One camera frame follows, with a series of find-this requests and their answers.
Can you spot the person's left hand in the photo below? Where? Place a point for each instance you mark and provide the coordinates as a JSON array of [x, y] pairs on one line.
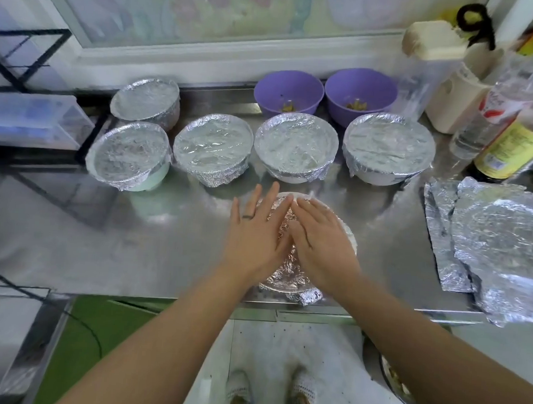
[[250, 248]]

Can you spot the person's right hand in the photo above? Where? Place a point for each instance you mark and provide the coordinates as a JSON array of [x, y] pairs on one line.
[[326, 253]]

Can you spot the person's right thumb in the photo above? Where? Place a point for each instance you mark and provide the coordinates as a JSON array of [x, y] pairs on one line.
[[298, 240]]

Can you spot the person's left thumb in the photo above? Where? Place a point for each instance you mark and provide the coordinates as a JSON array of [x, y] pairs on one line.
[[285, 245]]

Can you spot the person's left middle finger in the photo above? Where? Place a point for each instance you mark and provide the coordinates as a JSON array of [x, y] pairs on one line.
[[269, 202]]

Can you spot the person's left little finger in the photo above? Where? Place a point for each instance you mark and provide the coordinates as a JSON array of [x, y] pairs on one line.
[[235, 213]]

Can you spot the foil-wrapped bowl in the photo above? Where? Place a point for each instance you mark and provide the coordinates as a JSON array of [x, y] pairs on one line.
[[289, 275]]

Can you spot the person's left forearm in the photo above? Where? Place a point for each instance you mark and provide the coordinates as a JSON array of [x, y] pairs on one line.
[[168, 342]]

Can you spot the person's right forearm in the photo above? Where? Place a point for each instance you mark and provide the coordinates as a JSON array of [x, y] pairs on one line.
[[419, 353]]

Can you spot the foil-covered white bowl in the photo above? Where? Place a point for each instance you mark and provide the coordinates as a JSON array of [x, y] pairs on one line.
[[145, 100], [388, 146], [295, 145], [212, 146]]

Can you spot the yellow food scraps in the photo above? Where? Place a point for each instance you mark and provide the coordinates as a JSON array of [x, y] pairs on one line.
[[288, 106], [357, 105]]

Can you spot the purple plastic bowl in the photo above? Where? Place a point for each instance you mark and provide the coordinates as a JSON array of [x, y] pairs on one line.
[[361, 86], [289, 88]]

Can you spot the foil-covered mint green bowl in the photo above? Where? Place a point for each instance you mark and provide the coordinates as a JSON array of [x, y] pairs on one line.
[[127, 155]]

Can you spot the small aluminium foil sheet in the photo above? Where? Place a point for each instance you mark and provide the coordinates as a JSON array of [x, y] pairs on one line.
[[441, 246]]

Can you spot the person's right shoe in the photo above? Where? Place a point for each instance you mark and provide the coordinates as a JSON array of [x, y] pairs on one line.
[[302, 395]]

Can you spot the person's shoe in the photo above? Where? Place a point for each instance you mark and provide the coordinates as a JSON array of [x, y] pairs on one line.
[[239, 394], [302, 395]]

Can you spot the person's left shoe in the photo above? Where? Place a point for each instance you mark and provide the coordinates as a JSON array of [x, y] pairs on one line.
[[239, 394]]

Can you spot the metal pot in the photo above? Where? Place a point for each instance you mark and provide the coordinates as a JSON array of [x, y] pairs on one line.
[[393, 381]]

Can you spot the green mat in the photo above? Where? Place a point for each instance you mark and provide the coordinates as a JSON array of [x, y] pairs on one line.
[[91, 333]]

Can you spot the large aluminium foil sheet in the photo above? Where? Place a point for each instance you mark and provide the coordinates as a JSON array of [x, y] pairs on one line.
[[507, 250]]

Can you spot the cream plastic canister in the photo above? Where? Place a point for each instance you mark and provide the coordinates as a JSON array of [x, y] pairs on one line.
[[457, 101]]

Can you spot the clear plastic drawer box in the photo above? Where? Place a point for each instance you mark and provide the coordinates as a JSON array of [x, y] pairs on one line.
[[32, 120]]

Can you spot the clear container with cream lid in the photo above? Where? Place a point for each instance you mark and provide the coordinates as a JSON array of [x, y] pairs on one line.
[[431, 47]]

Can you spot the dark bottle with yellow label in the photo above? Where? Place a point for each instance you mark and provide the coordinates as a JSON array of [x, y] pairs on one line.
[[513, 147]]

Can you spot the clear bottle with red label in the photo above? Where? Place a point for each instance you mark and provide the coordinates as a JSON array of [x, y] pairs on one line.
[[502, 97]]

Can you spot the black metal rack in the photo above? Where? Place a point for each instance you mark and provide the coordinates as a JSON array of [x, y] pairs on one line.
[[13, 64]]

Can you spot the white window frame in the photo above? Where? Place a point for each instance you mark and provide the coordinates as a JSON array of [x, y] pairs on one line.
[[239, 56]]

